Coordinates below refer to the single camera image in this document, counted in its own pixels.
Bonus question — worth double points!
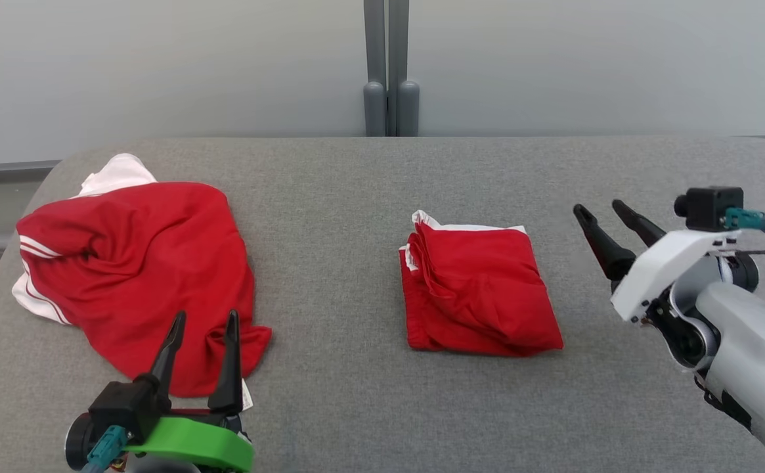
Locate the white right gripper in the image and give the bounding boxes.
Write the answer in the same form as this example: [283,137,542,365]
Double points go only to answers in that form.
[573,199,742,323]

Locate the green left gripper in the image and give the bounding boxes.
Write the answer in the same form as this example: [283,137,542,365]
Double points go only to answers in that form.
[125,309,255,473]

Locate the red basketball jersey white sleeves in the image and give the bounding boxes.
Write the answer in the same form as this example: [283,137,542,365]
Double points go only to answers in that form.
[12,153,273,413]

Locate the red shorts white trim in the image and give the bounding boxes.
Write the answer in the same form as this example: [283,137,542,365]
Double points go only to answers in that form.
[399,210,564,358]

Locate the teal left camera connector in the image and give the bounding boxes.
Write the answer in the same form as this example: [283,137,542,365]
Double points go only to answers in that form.
[83,425,128,473]

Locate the teal camera connector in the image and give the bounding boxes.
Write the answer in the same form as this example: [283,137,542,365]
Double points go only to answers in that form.
[726,208,765,235]
[83,425,128,473]

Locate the teal right camera connector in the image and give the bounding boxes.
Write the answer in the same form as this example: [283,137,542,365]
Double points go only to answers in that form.
[726,208,765,235]

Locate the grey partition post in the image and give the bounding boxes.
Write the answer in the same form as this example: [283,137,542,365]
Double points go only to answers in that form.
[388,0,420,137]
[363,0,387,137]

